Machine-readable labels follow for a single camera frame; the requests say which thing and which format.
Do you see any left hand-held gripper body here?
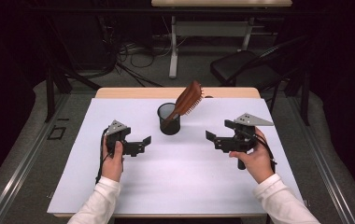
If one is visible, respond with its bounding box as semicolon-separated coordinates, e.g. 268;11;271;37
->
105;119;146;158

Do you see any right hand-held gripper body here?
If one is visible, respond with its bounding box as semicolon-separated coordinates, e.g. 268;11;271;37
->
214;112;275;171

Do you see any black mesh pen cup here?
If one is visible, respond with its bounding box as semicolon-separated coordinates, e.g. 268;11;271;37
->
156;102;182;136

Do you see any brown wooden hairbrush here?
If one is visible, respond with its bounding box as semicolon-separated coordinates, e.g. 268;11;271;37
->
163;79;206;125

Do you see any person's right hand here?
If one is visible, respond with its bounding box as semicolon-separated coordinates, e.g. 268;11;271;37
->
228;126;277;185

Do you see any person's left hand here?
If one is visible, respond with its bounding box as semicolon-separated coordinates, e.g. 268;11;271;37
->
100;133;125;183

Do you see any white table cover sheet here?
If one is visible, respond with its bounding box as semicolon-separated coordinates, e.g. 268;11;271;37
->
46;97;308;216

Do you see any black folding chair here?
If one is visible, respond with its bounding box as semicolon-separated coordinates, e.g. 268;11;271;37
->
209;35;310;115

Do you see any black metal stand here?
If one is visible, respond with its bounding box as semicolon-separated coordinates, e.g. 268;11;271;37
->
43;62;102;124
284;68;311;127

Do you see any dark cabinet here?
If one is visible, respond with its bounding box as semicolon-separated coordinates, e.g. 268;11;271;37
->
50;15;111;72

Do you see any white-legged desk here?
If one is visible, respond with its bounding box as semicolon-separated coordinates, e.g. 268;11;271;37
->
150;0;293;79

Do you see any right hand-held gripper cable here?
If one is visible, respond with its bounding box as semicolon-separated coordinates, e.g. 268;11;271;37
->
254;134;278;175

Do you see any hand-held gripper cable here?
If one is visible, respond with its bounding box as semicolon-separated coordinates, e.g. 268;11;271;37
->
94;127;111;185
254;134;278;175

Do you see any left hand-held gripper cable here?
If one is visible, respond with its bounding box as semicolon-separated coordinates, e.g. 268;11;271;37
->
94;127;111;185

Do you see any metal floor rail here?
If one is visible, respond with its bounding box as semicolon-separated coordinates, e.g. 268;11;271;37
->
286;94;355;224
0;92;71;224

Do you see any tangle of floor cables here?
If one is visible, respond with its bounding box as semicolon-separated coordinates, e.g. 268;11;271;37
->
97;15;174;88

